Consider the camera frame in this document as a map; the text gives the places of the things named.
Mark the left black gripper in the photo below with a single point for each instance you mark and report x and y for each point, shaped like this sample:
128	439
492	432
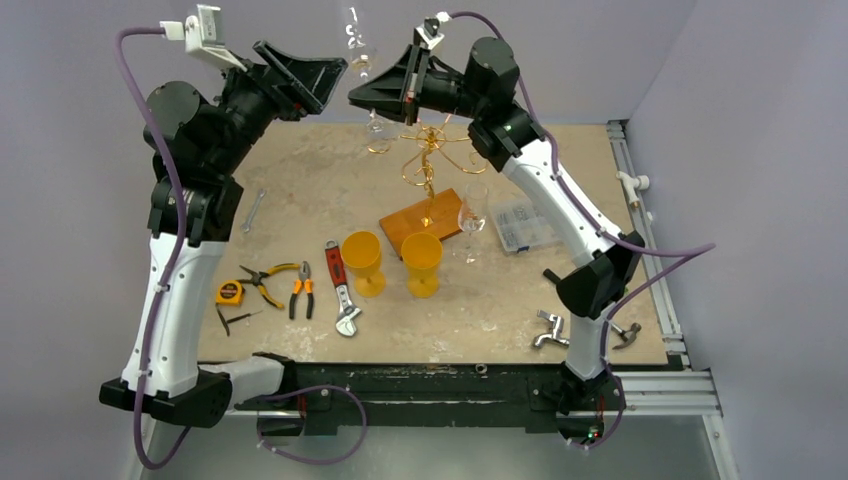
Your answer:
311	81

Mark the gold wire wine glass rack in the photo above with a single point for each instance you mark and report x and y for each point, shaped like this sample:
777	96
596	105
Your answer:
432	141

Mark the chrome faucet tap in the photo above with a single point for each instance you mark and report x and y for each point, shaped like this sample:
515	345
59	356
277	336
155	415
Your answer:
555	333

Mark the clear plastic screw box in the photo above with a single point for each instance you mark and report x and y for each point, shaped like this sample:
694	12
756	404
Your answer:
520	226

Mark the black handled hammer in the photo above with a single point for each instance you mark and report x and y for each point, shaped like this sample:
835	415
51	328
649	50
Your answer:
627	336

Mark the black table front rail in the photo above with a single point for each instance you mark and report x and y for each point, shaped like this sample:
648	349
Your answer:
537	398

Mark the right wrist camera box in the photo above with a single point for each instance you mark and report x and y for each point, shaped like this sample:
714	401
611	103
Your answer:
428	35

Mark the white pipe tee fitting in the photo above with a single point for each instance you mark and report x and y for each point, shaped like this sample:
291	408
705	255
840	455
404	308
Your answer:
633	186

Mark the clear wine glass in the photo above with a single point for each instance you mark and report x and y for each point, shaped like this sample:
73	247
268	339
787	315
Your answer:
472	218
361	56

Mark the silver open end spanner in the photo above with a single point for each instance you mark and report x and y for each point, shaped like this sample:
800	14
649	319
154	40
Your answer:
247	225

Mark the yellow wine glass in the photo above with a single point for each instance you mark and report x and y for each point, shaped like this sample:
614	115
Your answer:
362	255
421	254

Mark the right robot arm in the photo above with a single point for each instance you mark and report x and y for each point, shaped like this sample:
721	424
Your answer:
517	146

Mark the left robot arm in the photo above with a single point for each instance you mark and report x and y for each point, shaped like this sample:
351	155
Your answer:
198	145

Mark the aluminium frame rail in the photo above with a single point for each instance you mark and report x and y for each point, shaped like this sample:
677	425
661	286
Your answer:
661	393

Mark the yellow long nose pliers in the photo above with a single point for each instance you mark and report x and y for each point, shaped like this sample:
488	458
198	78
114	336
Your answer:
257	277

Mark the small black hex key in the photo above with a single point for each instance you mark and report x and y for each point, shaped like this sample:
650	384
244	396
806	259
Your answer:
226	322

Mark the yellow tape measure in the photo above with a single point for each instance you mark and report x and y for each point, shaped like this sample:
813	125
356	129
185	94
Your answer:
230	293

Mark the red adjustable wrench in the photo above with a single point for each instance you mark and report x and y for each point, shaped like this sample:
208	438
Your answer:
348	310

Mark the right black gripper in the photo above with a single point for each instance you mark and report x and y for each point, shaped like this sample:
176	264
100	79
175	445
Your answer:
418	80

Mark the orange black pliers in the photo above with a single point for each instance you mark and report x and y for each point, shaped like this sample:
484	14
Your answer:
303	284

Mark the wooden rack base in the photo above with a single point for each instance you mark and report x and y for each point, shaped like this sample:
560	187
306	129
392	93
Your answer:
438	218

